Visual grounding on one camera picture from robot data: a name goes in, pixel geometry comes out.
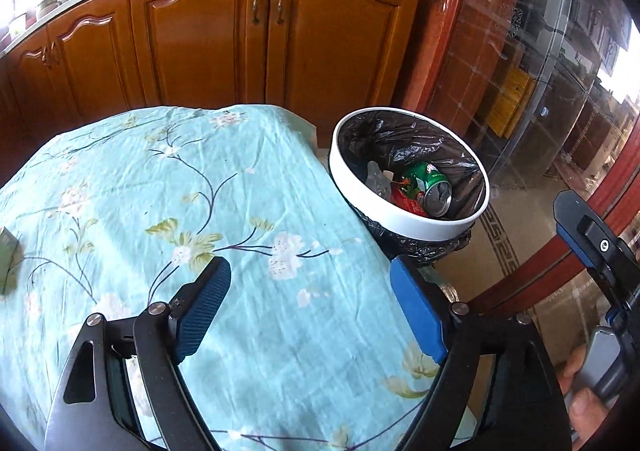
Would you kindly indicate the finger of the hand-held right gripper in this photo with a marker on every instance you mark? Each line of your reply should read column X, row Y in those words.
column 580, row 243

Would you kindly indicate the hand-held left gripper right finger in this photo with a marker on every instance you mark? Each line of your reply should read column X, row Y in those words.
column 420, row 316

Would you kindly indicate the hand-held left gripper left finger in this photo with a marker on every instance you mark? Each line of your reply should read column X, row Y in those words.
column 205, row 301

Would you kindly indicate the white round trash bin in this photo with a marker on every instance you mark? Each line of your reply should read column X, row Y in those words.
column 360, row 201

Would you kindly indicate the clear plastic trash piece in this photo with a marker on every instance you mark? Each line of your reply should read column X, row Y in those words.
column 375, row 176

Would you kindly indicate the person's right hand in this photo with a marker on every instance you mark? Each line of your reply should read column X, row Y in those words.
column 585, row 411

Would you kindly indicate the red snack wrapper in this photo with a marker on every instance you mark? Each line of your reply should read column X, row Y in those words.
column 405, row 201

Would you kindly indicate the light blue floral tablecloth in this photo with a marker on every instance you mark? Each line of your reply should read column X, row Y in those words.
column 150, row 191

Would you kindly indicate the crushed green soda can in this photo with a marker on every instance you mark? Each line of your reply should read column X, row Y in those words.
column 425, row 176

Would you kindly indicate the yellow wooden slatted stool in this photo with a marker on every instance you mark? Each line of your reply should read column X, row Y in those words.
column 510, row 101

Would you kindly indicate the black garbage bag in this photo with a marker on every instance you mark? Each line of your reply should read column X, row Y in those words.
column 450, row 151

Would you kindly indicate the glass sliding door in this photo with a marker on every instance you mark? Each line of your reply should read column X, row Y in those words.
column 550, row 81

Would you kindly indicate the green box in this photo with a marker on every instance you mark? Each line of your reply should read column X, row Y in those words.
column 7, row 261

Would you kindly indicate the wooden cabinet door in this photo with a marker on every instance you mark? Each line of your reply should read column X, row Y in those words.
column 25, row 91
column 95, row 66
column 195, row 41
column 340, row 46

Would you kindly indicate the white container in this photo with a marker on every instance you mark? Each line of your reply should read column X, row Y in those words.
column 17, row 25

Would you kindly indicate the small lidded pot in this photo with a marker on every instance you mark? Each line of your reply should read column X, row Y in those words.
column 49, row 5

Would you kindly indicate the red wooden door frame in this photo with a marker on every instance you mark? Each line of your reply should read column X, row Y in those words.
column 442, row 31

